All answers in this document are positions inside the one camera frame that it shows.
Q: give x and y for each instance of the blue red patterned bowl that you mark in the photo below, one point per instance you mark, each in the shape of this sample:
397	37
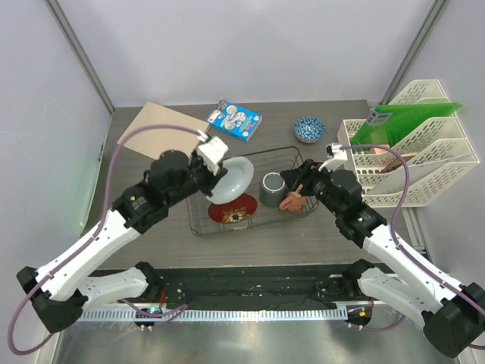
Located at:
309	129

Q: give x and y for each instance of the brown items in organizer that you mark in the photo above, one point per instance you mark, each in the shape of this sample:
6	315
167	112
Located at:
386	162

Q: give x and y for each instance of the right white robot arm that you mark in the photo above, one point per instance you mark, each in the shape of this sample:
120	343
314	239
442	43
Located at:
450	313

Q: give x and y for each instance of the black wire dish rack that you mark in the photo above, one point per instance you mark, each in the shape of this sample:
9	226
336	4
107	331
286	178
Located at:
270	160

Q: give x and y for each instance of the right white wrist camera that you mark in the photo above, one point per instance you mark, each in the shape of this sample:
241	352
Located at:
336	157

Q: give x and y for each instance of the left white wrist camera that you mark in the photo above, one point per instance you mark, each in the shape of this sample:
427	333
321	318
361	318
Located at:
212	150

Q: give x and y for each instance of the blue picture box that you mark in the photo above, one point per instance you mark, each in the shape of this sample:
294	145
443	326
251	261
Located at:
237	121

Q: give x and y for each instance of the white plate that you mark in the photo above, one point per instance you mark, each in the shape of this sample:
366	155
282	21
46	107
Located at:
235	182

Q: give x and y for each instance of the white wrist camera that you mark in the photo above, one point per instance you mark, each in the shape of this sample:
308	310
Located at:
336	157
212	150

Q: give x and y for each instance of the white file organizer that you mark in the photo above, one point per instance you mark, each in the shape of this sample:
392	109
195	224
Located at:
438	154

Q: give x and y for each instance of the green plastic folder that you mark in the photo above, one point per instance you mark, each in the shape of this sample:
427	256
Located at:
389	124

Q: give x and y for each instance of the pink mug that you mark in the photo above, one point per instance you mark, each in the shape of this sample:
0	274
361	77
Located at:
294	201

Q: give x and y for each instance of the beige board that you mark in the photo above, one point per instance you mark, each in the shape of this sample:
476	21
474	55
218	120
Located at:
153	143

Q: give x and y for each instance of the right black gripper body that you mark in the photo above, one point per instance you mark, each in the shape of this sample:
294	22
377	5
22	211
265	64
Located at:
317	184

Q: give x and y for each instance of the grey mug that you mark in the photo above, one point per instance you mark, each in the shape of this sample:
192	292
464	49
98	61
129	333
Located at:
272	190

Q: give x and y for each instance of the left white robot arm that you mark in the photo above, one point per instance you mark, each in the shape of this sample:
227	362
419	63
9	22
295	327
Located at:
62	290

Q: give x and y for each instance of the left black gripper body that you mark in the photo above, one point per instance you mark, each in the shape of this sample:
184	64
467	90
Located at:
198	177

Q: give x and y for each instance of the white slotted cable duct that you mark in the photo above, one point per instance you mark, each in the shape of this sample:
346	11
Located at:
126	314

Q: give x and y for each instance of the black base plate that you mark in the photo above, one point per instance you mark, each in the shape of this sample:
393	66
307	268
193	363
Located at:
259	288

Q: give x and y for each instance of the dark red plate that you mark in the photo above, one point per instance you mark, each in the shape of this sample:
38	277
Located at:
235	211

